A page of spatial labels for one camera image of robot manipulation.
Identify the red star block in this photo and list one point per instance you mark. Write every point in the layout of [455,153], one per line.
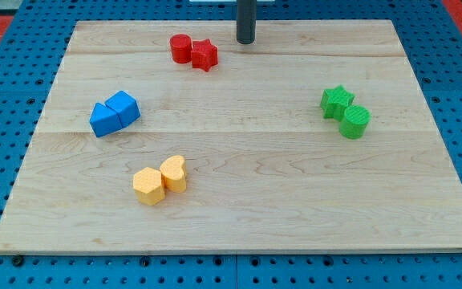
[204,54]

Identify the blue cube block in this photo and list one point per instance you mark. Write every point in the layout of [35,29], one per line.
[125,106]

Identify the green star block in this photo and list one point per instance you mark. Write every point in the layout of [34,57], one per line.
[335,101]

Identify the yellow heart block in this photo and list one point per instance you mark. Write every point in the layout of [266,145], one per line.
[174,173]

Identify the light wooden board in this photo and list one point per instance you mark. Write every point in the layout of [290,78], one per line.
[266,173]

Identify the yellow hexagon block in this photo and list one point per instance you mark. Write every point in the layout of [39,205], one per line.
[148,186]

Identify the red cylinder block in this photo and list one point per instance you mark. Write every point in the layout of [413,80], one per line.
[181,48]

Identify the green cylinder block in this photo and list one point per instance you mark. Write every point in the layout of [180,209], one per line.
[354,122]

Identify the blue triangle block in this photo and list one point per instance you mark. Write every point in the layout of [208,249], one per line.
[104,120]

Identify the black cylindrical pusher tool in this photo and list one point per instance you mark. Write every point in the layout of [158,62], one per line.
[246,17]

